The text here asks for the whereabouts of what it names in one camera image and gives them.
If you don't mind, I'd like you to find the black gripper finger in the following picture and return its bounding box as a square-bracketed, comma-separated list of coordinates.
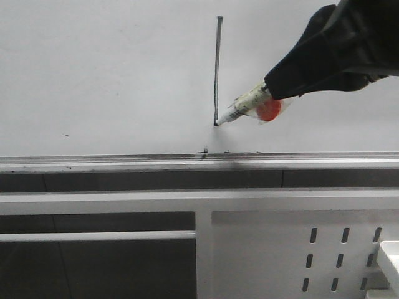
[264, 1, 398, 99]
[294, 4, 337, 49]

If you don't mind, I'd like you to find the white whiteboard with aluminium frame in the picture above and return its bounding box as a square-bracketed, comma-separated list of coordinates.
[1, 1, 398, 163]

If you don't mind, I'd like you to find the white metal rack frame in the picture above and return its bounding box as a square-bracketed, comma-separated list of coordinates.
[1, 189, 398, 298]

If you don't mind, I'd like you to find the white plastic bin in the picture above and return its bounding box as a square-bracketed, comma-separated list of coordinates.
[365, 240, 398, 298]

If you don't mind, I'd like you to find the white whiteboard marker with magnet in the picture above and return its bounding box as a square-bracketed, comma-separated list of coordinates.
[214, 81, 293, 126]

